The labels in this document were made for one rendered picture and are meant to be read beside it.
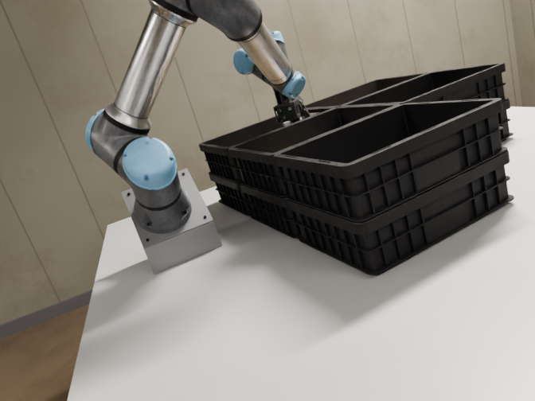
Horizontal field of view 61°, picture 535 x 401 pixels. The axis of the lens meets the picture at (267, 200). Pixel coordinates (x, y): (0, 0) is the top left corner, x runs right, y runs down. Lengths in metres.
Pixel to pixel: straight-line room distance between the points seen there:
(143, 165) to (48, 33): 2.00
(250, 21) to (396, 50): 2.47
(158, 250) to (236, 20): 0.60
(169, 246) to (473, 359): 0.80
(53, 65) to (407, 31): 2.30
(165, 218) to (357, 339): 0.62
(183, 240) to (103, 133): 0.34
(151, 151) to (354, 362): 0.65
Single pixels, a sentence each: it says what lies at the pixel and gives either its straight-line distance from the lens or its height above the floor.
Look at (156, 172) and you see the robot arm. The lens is 1.05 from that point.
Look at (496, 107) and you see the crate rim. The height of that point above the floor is 0.92.
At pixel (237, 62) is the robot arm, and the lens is 1.38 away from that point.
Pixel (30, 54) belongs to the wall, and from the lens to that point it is 3.00.
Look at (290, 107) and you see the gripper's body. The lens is 1.44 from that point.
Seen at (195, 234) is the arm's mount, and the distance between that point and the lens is 1.22.
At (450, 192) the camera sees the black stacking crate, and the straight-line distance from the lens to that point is 0.97.
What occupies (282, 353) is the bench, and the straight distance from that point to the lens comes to 0.76.
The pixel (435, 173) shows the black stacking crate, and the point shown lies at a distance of 0.92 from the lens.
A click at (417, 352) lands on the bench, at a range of 0.70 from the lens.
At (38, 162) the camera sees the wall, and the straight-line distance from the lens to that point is 3.02.
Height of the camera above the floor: 1.14
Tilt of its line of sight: 17 degrees down
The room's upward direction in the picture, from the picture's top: 17 degrees counter-clockwise
